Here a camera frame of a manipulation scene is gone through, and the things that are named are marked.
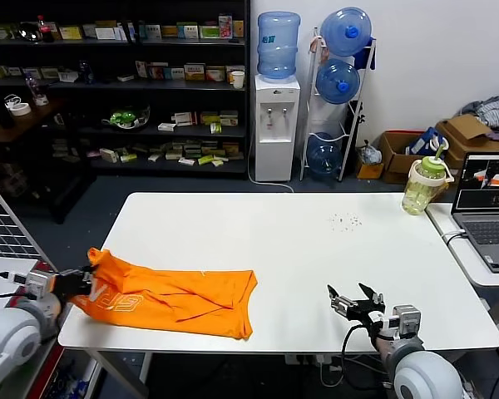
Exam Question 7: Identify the white water dispenser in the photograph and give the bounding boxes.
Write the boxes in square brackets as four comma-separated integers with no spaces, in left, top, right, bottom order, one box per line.
[254,74,301,182]

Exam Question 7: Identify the yellow green medicine box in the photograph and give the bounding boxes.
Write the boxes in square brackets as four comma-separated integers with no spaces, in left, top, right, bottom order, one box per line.
[183,63,206,81]

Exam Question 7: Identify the small orange box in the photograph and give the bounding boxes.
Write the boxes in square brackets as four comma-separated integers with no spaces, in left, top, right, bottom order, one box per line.
[355,159,385,180]

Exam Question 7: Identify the grey open laptop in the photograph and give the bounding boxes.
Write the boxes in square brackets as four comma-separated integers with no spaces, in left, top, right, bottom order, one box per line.
[449,153,499,273]

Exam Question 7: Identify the white plastic bag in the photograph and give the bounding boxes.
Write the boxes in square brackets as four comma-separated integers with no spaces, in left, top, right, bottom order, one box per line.
[358,140,383,165]

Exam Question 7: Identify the large cardboard box with flap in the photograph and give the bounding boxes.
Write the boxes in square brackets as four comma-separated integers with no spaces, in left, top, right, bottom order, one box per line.
[435,114,499,170]

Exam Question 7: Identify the dark blue hanging cloth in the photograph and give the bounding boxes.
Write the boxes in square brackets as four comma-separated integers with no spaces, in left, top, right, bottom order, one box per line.
[354,36,378,71]

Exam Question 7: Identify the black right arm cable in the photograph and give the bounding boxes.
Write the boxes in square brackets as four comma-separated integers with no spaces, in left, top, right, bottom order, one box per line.
[340,323,396,390]

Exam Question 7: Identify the pile of striped clothes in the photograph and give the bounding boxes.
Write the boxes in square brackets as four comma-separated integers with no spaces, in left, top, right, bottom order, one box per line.
[459,93,499,145]

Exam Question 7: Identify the dark blue bottle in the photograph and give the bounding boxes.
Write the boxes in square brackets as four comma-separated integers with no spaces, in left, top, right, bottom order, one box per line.
[77,60,95,85]

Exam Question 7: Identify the labelled blue water jug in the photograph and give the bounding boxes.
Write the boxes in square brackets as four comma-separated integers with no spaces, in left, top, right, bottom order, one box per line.
[256,11,301,82]

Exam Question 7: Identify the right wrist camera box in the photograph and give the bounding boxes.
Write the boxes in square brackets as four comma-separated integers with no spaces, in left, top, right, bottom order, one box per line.
[392,304,422,340]

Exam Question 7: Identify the white wire jug rack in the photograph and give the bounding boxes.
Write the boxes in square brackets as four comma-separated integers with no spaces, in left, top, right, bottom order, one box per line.
[299,26,378,183]

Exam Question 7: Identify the black tripod stand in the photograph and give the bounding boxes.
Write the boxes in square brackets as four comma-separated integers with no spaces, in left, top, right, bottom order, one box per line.
[344,101,365,137]

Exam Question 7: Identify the black shelving unit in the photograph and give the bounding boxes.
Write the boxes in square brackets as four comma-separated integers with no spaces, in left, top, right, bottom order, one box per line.
[0,0,250,224]

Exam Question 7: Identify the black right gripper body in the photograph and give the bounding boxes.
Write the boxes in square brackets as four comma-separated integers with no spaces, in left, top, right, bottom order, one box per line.
[350,299,390,334]

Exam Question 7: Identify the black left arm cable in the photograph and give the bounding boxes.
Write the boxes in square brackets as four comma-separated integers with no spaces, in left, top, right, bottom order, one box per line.
[0,270,28,298]

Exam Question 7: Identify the cola bottle red label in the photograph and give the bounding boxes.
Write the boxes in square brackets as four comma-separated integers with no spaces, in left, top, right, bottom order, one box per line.
[36,15,55,44]

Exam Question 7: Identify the shiny metal kettle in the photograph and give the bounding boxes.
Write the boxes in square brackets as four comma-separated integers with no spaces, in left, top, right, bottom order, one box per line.
[16,22,42,43]

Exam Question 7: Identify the blue printed package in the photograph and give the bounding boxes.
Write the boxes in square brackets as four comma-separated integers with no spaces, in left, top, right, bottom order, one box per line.
[407,126,447,156]

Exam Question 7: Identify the brown wooden desk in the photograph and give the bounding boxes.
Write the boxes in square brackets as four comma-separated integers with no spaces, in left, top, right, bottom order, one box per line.
[0,96,66,144]

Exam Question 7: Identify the black tumbler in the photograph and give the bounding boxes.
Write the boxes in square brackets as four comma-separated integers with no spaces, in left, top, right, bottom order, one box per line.
[0,96,16,128]

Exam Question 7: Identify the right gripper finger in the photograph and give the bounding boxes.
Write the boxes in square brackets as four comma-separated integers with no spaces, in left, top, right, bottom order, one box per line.
[326,283,359,320]
[358,282,387,313]

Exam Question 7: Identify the white dispenser power cable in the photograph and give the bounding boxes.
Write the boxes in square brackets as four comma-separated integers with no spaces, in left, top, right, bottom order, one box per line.
[247,140,294,194]

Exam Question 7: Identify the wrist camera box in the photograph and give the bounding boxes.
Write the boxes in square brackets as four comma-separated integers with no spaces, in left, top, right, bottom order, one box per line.
[24,268,54,299]
[392,304,422,340]

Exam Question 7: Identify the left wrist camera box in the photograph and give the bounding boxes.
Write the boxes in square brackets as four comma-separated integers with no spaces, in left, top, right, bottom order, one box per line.
[24,268,54,299]

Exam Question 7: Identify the orange printed t-shirt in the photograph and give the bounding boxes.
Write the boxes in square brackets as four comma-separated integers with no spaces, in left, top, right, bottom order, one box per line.
[68,247,259,341]

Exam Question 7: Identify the clear bottle purple label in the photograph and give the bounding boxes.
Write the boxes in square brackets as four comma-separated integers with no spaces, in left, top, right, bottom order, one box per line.
[23,69,49,106]

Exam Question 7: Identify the green lid drinking bottle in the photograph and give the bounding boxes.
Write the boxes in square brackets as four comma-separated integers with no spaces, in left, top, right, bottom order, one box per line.
[401,138,457,216]

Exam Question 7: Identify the glass bowl green contents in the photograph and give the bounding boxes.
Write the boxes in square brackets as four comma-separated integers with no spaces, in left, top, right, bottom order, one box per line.
[101,102,151,132]

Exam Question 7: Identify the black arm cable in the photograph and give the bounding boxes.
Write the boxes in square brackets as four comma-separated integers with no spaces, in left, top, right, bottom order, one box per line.
[0,270,28,298]
[340,323,396,390]

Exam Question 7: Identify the white teal medicine box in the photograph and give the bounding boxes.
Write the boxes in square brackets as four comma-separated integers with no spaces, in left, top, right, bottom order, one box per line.
[176,22,200,40]

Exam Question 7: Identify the open brown cardboard box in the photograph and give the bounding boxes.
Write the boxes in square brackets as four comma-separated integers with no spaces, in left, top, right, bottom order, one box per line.
[377,130,432,185]

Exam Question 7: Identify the tall pink medicine box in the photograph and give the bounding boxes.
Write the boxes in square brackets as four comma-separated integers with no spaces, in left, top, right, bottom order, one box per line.
[218,14,234,40]

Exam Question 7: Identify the white laptop cable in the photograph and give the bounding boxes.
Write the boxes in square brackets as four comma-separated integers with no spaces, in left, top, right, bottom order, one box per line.
[440,229,467,244]

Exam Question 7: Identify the white wire grid panel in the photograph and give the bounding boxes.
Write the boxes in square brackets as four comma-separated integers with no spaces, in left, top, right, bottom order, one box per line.
[0,171,74,299]

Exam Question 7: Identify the white orange medicine box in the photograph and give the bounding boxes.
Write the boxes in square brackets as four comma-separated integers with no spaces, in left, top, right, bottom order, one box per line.
[147,62,170,80]

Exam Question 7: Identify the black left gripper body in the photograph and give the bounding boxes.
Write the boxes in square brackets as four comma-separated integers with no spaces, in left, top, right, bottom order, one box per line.
[52,268,96,303]

